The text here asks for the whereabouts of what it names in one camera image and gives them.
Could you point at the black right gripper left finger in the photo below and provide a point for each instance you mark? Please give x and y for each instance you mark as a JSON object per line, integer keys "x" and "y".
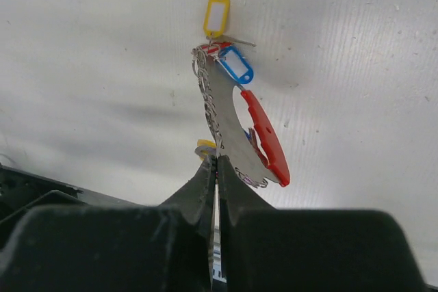
{"x": 57, "y": 243}

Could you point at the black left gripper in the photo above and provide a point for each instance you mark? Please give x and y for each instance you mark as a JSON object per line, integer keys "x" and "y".
{"x": 19, "y": 188}

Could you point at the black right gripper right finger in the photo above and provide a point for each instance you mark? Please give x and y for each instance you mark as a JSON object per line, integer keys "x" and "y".
{"x": 269, "y": 249}

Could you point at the yellow tagged silver key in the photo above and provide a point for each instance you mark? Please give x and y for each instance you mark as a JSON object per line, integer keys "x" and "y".
{"x": 205, "y": 149}

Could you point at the red key tag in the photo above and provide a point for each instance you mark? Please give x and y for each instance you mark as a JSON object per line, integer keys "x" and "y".
{"x": 214, "y": 48}

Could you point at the yellow key tag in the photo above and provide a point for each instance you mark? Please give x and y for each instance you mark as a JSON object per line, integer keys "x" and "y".
{"x": 215, "y": 22}

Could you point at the small blue key tag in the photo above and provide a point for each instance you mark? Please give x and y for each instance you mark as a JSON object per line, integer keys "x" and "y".
{"x": 251, "y": 136}

